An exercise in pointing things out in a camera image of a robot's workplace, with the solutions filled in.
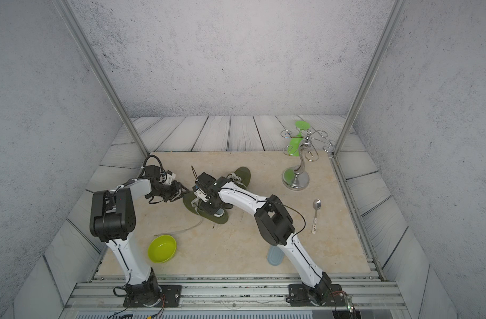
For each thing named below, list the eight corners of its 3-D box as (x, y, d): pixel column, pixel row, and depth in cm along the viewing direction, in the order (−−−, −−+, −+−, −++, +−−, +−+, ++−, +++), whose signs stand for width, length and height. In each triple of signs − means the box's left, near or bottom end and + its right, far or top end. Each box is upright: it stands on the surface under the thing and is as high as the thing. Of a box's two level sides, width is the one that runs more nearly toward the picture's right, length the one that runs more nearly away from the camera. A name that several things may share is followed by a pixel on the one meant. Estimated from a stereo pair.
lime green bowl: (148, 264, 83) (143, 260, 79) (156, 239, 90) (152, 234, 85) (175, 264, 83) (171, 260, 79) (180, 239, 90) (177, 234, 85)
